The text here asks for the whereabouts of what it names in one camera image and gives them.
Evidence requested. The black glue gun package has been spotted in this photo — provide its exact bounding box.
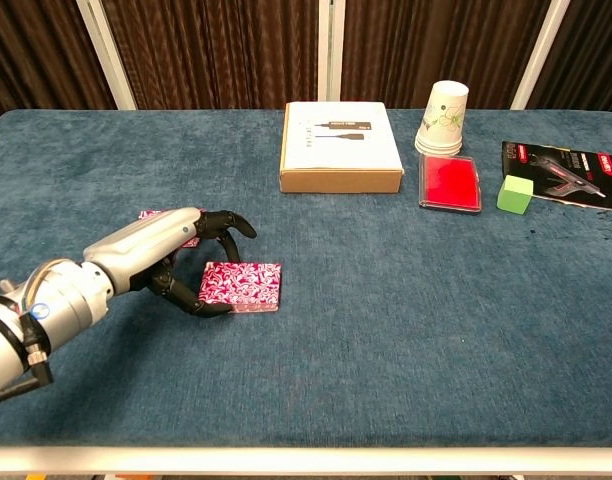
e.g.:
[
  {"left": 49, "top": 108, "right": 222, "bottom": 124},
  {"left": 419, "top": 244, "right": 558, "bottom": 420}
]
[{"left": 500, "top": 140, "right": 612, "bottom": 215}]

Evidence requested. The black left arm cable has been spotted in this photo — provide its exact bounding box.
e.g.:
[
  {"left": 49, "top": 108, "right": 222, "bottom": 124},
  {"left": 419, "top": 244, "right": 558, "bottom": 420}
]
[{"left": 0, "top": 349, "right": 55, "bottom": 405}]

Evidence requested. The blue velvet table cloth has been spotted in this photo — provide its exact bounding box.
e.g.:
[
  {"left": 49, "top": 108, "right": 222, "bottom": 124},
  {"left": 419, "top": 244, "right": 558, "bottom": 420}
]
[{"left": 0, "top": 108, "right": 612, "bottom": 449}]

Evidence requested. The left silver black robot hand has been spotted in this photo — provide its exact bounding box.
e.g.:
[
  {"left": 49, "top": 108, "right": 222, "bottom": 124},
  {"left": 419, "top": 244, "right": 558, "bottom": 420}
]
[{"left": 83, "top": 206, "right": 258, "bottom": 319}]

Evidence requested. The cardboard box with white label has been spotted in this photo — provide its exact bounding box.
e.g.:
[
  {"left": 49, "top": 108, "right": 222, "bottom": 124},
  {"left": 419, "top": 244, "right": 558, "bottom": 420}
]
[{"left": 278, "top": 101, "right": 405, "bottom": 195}]

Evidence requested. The floral white paper cup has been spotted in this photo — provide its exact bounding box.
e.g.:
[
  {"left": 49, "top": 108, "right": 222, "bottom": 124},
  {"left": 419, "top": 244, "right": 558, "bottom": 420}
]
[
  {"left": 414, "top": 135, "right": 464, "bottom": 153},
  {"left": 415, "top": 79, "right": 471, "bottom": 149},
  {"left": 414, "top": 142, "right": 463, "bottom": 157}
]

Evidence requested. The brown pleated curtain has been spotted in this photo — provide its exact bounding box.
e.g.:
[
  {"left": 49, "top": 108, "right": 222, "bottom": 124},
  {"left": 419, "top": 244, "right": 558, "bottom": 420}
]
[
  {"left": 100, "top": 0, "right": 321, "bottom": 111},
  {"left": 340, "top": 0, "right": 553, "bottom": 111},
  {"left": 528, "top": 0, "right": 612, "bottom": 114},
  {"left": 0, "top": 0, "right": 120, "bottom": 126}
]

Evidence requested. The white table frame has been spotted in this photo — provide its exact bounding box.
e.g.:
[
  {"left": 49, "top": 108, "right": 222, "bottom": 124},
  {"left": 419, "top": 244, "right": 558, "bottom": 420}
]
[{"left": 0, "top": 444, "right": 612, "bottom": 476}]

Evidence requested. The green cube block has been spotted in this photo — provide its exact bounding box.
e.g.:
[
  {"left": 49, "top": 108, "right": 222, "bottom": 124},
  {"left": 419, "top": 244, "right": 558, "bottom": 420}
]
[{"left": 496, "top": 174, "right": 536, "bottom": 216}]

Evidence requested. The red ink pad clear case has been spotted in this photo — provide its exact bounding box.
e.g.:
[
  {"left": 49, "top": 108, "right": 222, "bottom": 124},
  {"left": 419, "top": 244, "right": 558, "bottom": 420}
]
[{"left": 417, "top": 152, "right": 484, "bottom": 215}]

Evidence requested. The white partition frame post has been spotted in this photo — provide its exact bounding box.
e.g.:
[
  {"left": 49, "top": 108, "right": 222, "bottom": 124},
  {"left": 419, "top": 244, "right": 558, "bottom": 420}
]
[
  {"left": 316, "top": 0, "right": 346, "bottom": 104},
  {"left": 75, "top": 0, "right": 138, "bottom": 111},
  {"left": 509, "top": 0, "right": 572, "bottom": 111}
]

